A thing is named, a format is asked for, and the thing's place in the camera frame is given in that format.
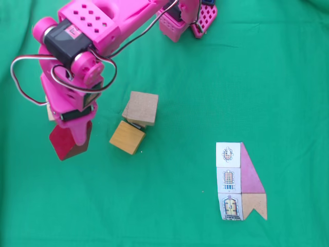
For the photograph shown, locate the red triangular wedge block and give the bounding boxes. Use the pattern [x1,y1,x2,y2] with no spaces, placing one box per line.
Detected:
[48,120,93,162]

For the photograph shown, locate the wooden cube oval window print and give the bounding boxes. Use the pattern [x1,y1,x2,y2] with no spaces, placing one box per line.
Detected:
[45,95,58,122]

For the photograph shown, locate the paper picture of house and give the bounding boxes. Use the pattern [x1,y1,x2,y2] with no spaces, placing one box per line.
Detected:
[215,142,268,221]

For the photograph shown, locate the yellow notched wooden block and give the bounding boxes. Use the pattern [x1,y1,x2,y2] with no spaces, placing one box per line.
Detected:
[109,120,147,155]

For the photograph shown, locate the wooden cube balcony window print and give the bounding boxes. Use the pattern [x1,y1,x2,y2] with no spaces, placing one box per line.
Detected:
[126,91,159,127]

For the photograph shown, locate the green cloth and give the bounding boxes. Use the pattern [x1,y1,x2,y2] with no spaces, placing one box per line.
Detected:
[0,0,329,247]

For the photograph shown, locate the base servo cable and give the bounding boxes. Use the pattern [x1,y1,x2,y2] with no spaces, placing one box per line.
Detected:
[190,0,207,33]

